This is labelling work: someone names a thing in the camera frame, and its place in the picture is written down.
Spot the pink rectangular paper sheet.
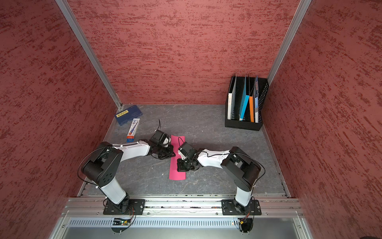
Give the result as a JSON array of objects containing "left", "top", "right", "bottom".
[{"left": 169, "top": 135, "right": 186, "bottom": 181}]

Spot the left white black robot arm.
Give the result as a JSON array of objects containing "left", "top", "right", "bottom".
[{"left": 81, "top": 140, "right": 175, "bottom": 205}]

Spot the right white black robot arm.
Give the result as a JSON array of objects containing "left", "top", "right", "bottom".
[{"left": 177, "top": 143, "right": 263, "bottom": 207}]

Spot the dark blue box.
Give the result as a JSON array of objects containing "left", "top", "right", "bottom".
[{"left": 114, "top": 105, "right": 142, "bottom": 125}]

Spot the white book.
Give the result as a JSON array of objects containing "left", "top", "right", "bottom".
[{"left": 227, "top": 74, "right": 237, "bottom": 120}]

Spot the teal folder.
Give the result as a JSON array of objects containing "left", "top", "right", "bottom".
[{"left": 239, "top": 75, "right": 250, "bottom": 121}]

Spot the black mesh file organizer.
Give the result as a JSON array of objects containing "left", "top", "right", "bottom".
[{"left": 225, "top": 75, "right": 269, "bottom": 131}]

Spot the orange book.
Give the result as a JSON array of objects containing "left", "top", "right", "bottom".
[{"left": 249, "top": 96, "right": 255, "bottom": 122}]

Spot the blue magazine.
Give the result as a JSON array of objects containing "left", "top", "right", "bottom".
[{"left": 254, "top": 76, "right": 259, "bottom": 123}]

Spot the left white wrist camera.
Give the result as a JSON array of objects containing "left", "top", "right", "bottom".
[{"left": 150, "top": 129, "right": 171, "bottom": 147}]

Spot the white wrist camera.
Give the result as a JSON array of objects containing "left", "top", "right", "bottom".
[
  {"left": 178, "top": 142, "right": 198, "bottom": 160},
  {"left": 150, "top": 129, "right": 171, "bottom": 147}
]

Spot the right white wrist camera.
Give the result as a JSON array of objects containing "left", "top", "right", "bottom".
[{"left": 178, "top": 142, "right": 198, "bottom": 160}]

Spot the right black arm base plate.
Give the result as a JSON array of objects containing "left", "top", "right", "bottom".
[{"left": 221, "top": 198, "right": 262, "bottom": 216}]

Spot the aluminium rail frame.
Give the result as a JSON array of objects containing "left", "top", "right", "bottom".
[{"left": 51, "top": 195, "right": 312, "bottom": 239}]

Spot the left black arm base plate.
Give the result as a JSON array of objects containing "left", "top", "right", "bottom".
[{"left": 103, "top": 199, "right": 145, "bottom": 216}]

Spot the right controller board with wires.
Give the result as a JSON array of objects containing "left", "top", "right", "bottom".
[{"left": 238, "top": 213, "right": 254, "bottom": 234}]

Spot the controller board with wires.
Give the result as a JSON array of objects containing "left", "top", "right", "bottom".
[
  {"left": 238, "top": 213, "right": 254, "bottom": 234},
  {"left": 111, "top": 206, "right": 137, "bottom": 234}
]

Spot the left controller board with wires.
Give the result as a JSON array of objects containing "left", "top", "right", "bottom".
[{"left": 111, "top": 206, "right": 137, "bottom": 234}]

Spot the left aluminium corner post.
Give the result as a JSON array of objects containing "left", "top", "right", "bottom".
[{"left": 55, "top": 0, "right": 123, "bottom": 110}]

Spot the aluminium corner post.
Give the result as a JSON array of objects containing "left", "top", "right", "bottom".
[
  {"left": 55, "top": 0, "right": 123, "bottom": 110},
  {"left": 267, "top": 0, "right": 312, "bottom": 85}
]

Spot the right aluminium corner post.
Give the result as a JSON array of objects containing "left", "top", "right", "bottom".
[{"left": 267, "top": 0, "right": 312, "bottom": 85}]

